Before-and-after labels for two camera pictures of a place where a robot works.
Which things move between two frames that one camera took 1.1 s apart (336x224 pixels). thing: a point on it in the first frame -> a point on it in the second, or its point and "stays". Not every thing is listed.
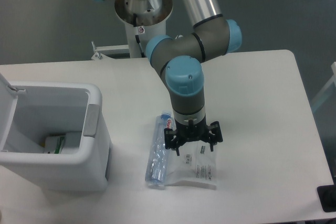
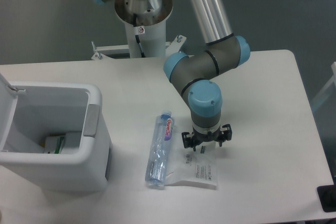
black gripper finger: (214, 134) -> (227, 134)
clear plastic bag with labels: (196, 162) stays
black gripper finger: (171, 139) -> (189, 141)
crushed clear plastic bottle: (156, 167) stays
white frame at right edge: (316, 99) stays
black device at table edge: (327, 195) stays
